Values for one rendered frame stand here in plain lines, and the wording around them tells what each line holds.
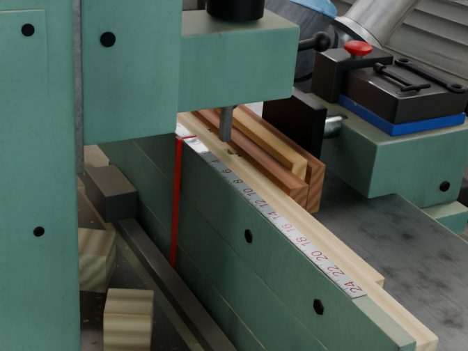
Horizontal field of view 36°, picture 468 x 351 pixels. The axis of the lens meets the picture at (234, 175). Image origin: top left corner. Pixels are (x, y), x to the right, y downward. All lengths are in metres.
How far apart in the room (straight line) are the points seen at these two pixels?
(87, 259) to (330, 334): 0.28
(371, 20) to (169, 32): 1.08
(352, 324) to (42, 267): 0.23
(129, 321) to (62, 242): 0.13
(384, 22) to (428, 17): 2.64
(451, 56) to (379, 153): 3.48
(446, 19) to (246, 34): 3.57
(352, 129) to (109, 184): 0.28
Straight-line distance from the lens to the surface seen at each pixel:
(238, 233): 0.61
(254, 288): 0.60
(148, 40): 0.54
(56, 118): 0.49
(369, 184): 0.72
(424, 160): 0.76
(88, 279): 0.72
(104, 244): 0.72
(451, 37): 4.16
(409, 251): 0.66
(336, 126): 0.74
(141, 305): 0.65
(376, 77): 0.76
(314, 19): 1.47
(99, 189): 0.81
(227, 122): 0.68
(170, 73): 0.56
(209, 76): 0.62
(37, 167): 0.50
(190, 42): 0.60
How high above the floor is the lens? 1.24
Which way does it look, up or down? 28 degrees down
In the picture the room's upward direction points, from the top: 5 degrees clockwise
